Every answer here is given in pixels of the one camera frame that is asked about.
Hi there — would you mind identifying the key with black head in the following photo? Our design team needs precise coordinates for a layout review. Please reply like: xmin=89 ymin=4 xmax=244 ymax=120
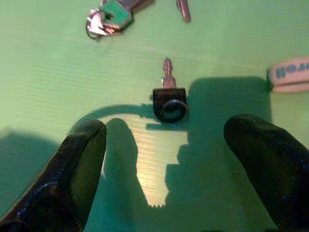
xmin=152 ymin=57 xmax=189 ymax=124

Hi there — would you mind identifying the silver key bunch with ring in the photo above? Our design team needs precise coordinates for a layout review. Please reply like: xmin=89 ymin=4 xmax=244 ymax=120
xmin=84 ymin=0 xmax=155 ymax=41

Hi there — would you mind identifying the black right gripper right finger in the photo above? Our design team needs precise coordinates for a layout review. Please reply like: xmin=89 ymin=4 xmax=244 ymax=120
xmin=223 ymin=114 xmax=309 ymax=232

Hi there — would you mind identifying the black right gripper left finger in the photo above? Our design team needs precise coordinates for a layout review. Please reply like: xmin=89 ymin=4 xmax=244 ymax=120
xmin=0 ymin=118 xmax=108 ymax=232

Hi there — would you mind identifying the small silver key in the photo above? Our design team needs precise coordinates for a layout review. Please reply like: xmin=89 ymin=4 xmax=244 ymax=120
xmin=175 ymin=0 xmax=192 ymax=24

